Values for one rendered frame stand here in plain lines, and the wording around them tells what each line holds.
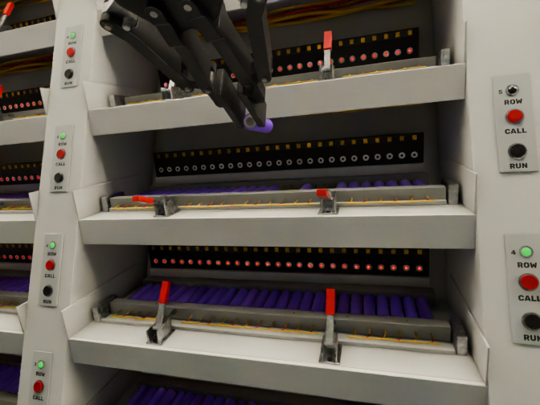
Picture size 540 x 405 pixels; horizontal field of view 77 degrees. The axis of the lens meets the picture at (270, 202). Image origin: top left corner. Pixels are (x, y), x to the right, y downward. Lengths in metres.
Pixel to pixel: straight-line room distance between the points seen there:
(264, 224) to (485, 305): 0.29
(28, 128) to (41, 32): 0.20
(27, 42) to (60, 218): 0.39
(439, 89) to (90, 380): 0.73
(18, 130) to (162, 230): 0.39
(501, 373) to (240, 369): 0.32
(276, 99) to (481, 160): 0.29
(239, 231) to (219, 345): 0.17
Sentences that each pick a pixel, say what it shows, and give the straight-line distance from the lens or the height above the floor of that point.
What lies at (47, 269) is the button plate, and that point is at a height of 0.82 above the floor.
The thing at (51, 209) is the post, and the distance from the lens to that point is 0.72.
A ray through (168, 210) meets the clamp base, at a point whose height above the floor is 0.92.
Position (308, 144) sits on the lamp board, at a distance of 0.65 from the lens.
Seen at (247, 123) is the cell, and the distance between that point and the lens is 0.39.
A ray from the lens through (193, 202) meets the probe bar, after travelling 0.59.
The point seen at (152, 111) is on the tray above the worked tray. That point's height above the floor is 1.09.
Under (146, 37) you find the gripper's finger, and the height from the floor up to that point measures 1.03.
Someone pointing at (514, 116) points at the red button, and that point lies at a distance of 0.51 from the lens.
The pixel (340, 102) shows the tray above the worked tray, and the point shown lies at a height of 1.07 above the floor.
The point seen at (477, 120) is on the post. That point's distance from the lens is 0.51.
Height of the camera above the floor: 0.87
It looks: 8 degrees up
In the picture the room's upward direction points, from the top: 1 degrees clockwise
